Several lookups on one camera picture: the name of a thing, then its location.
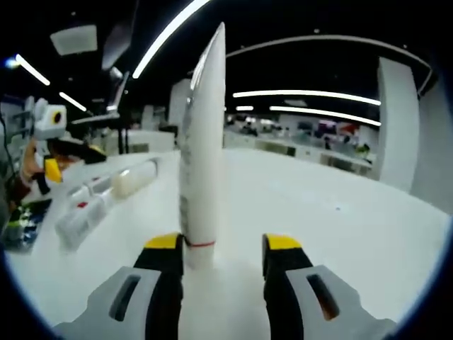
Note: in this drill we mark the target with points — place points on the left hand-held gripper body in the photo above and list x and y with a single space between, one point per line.
47 122

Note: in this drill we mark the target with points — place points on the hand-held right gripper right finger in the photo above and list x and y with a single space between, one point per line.
283 262

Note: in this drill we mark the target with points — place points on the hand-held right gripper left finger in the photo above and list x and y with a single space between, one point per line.
163 262

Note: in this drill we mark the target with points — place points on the white skincare bottle clear cap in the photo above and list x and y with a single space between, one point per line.
129 181

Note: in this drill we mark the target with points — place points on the white pump skincare bottle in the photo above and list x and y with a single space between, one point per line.
79 219

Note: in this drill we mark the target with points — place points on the green blue skincare sachet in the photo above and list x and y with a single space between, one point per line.
21 226

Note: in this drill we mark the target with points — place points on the white skincare tube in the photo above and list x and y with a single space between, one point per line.
203 141

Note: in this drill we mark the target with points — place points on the person's left hand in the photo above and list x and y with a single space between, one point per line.
32 157

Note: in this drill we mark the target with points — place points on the square ceiling vent panel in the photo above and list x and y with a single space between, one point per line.
74 39

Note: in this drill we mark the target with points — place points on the monitor screen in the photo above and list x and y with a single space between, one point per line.
118 42

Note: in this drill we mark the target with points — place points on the long ceiling light strip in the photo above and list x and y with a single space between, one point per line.
166 35

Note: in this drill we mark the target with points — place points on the white pillar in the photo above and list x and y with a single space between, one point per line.
398 124

